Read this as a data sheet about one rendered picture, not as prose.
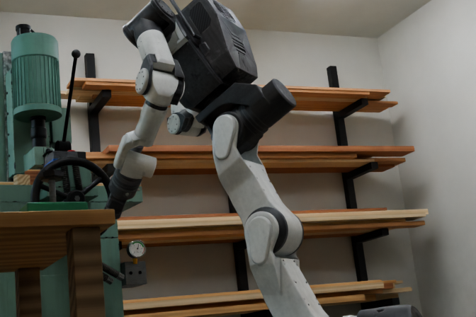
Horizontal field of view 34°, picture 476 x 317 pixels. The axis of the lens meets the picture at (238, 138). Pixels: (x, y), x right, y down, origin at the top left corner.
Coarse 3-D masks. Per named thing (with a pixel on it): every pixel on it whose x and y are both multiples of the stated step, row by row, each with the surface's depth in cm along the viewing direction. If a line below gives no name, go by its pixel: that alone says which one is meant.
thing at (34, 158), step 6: (30, 150) 286; (36, 150) 283; (42, 150) 284; (24, 156) 293; (30, 156) 286; (36, 156) 283; (42, 156) 284; (24, 162) 293; (30, 162) 286; (36, 162) 282; (42, 162) 283; (24, 168) 292; (30, 168) 286; (36, 168) 287
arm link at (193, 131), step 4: (180, 104) 297; (172, 108) 298; (176, 108) 297; (180, 108) 297; (184, 108) 297; (172, 112) 298; (176, 112) 297; (192, 128) 294; (196, 128) 296; (200, 128) 297; (180, 132) 292; (184, 132) 293; (188, 132) 294; (192, 132) 295; (196, 132) 297; (192, 136) 298
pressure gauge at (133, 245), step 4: (136, 240) 274; (128, 244) 275; (132, 244) 273; (136, 244) 274; (140, 244) 275; (128, 248) 273; (132, 248) 273; (136, 248) 274; (140, 248) 274; (144, 248) 275; (128, 252) 273; (132, 252) 273; (136, 252) 273; (140, 252) 274; (144, 252) 275; (132, 256) 273; (136, 256) 273; (140, 256) 273; (132, 260) 275; (136, 260) 274
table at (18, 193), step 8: (0, 192) 261; (8, 192) 262; (16, 192) 263; (24, 192) 265; (40, 192) 265; (48, 192) 259; (88, 192) 267; (96, 192) 268; (104, 192) 280; (136, 192) 286; (0, 200) 260; (8, 200) 261; (16, 200) 263; (24, 200) 264; (40, 200) 265; (48, 200) 266; (56, 200) 268; (88, 200) 273; (96, 200) 278; (104, 200) 279; (128, 200) 284; (136, 200) 286; (128, 208) 296
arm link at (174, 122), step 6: (186, 108) 291; (174, 114) 293; (180, 114) 291; (186, 114) 289; (192, 114) 289; (168, 120) 295; (174, 120) 292; (180, 120) 290; (186, 120) 288; (192, 120) 289; (168, 126) 295; (174, 126) 292; (180, 126) 290; (186, 126) 289; (192, 126) 290; (198, 126) 291; (204, 126) 293; (174, 132) 292; (204, 132) 297
